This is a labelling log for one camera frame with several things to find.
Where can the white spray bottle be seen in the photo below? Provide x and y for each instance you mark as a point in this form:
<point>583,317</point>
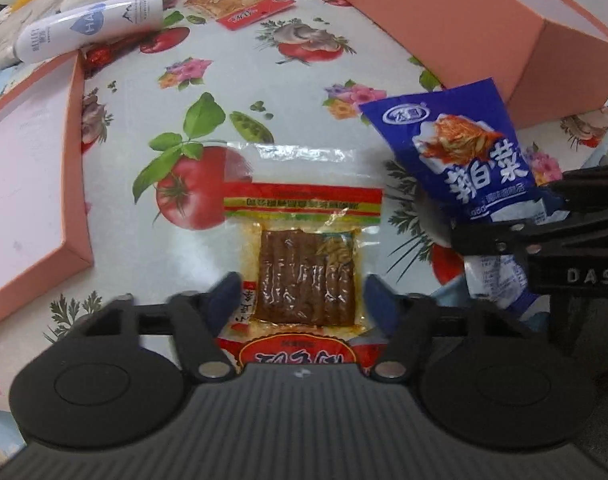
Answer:
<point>70,30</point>

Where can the orange tofu snack packet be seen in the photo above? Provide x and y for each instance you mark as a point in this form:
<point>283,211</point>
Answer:
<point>236,14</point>

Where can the pink cardboard box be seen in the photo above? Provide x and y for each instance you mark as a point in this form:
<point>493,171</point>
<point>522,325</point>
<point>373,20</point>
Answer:
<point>548,58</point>

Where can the red foil snack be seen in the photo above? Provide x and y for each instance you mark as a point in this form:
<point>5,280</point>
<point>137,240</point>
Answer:
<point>96,56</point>

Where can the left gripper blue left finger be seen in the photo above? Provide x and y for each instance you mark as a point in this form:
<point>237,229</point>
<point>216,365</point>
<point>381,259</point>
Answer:
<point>197,320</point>

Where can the blue kimchi snack packet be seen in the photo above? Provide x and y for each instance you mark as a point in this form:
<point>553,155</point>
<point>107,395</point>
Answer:
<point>456,158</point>

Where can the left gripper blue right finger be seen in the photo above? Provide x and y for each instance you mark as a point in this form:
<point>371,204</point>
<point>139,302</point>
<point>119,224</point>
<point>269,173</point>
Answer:
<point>407,323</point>

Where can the pink box lid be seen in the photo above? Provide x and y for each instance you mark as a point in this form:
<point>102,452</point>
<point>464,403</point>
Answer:
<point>44,238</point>

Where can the spicy strip snack packet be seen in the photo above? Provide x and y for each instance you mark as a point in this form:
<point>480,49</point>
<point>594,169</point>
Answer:
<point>307,224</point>

